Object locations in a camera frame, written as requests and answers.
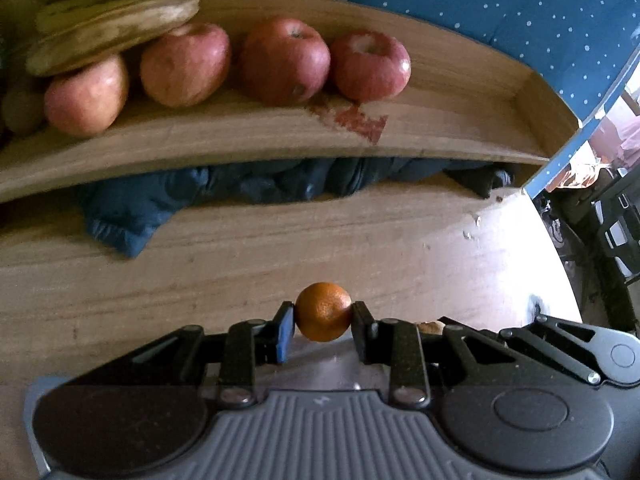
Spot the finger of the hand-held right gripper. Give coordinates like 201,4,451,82
439,316,613,386

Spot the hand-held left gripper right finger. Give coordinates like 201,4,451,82
351,302,546,407

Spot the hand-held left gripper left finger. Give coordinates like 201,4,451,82
100,301,296,408

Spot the small orange mandarin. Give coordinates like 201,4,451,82
294,282,353,343

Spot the metal tray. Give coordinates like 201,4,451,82
22,335,393,478

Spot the black metal cart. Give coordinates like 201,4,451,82
537,167,640,333

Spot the dark blue jacket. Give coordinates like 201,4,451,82
75,156,516,261

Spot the pink cloth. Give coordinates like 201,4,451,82
547,85,640,196

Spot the wooden shelf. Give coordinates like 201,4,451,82
0,0,583,206

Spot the dark red apple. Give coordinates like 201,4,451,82
240,16,332,107
330,30,412,102

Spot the pale red apple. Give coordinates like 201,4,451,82
140,22,232,108
44,52,130,137

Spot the blue polka dot cloth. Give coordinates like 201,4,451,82
345,0,640,201

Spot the brown kiwi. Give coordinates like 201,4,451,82
0,87,48,136

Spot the bunch of bananas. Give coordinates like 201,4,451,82
25,0,221,78

